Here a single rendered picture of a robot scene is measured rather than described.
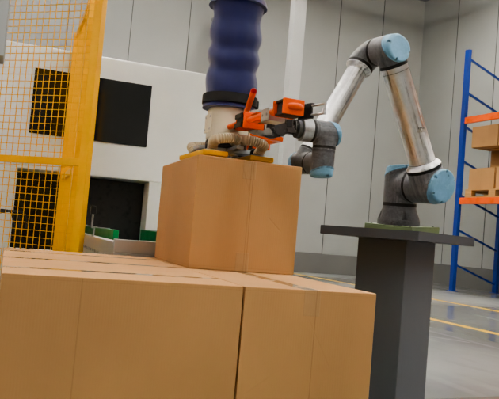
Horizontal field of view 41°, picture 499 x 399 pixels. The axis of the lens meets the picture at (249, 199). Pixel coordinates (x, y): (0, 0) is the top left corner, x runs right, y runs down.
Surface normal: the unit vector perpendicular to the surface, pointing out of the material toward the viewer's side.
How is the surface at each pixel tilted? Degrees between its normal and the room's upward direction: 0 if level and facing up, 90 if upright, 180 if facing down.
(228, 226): 90
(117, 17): 90
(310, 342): 90
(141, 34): 90
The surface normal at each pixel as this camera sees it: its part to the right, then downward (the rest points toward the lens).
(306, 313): 0.35, -0.02
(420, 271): 0.71, 0.03
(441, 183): 0.53, 0.12
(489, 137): -0.90, -0.10
